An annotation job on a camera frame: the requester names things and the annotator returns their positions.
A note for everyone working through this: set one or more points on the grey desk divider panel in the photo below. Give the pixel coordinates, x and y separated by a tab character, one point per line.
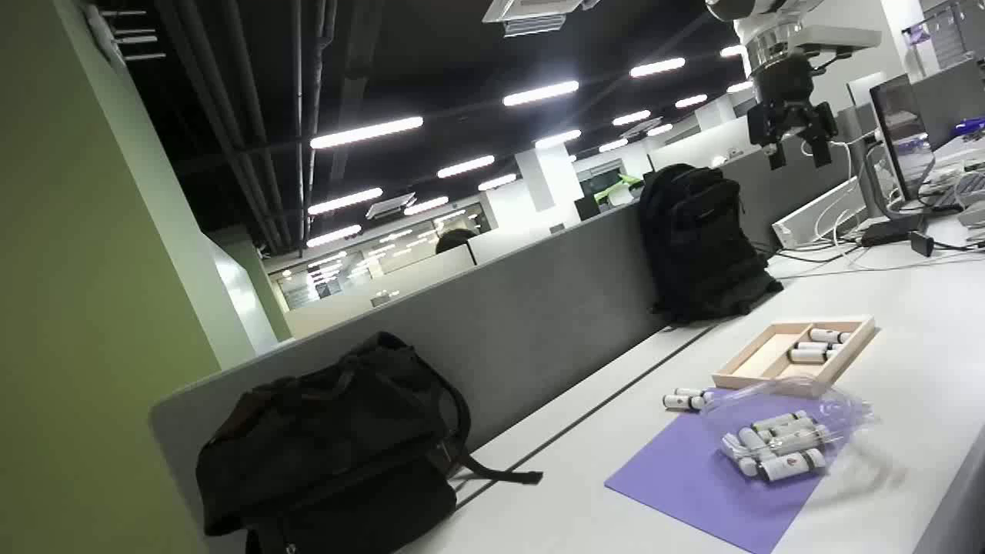
509	333

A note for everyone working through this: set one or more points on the white bottle green base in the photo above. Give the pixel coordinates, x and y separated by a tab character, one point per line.
813	347

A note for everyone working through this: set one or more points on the black backpack far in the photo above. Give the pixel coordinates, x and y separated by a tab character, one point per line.
697	250

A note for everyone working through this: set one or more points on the white bottle black band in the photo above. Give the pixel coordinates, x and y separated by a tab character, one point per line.
829	336

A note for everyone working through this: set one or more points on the wooden tray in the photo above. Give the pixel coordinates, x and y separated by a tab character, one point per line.
765	359

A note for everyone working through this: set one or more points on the black backpack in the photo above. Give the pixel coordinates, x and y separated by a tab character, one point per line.
346	460
697	250

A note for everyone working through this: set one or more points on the bottle on mat left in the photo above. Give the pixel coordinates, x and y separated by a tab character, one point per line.
740	458

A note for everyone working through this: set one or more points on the white bottle grey cap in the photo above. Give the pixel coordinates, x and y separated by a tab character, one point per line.
681	400

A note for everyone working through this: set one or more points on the bottle on mat middle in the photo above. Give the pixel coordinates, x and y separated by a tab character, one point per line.
799	442

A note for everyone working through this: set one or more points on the black backpack near left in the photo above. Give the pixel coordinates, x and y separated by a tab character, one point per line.
346	460

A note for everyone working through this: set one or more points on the bottle on mat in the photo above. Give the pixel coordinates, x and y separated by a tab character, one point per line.
740	458
793	465
786	421
799	442

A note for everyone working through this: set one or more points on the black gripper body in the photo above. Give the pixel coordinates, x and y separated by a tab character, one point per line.
782	107

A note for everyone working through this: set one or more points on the purple mat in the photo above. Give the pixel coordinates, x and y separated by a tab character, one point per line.
688	475

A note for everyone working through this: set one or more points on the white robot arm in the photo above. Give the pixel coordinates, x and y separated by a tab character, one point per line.
772	28

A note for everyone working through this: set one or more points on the computer monitor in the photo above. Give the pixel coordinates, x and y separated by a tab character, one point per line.
933	133

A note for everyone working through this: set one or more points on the bottle on mat back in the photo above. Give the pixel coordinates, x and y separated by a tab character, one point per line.
786	421

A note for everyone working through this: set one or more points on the bottle on mat front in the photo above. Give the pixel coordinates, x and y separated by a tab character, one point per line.
793	465

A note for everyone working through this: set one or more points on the white bottle blue base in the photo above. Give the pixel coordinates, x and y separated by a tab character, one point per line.
810	359

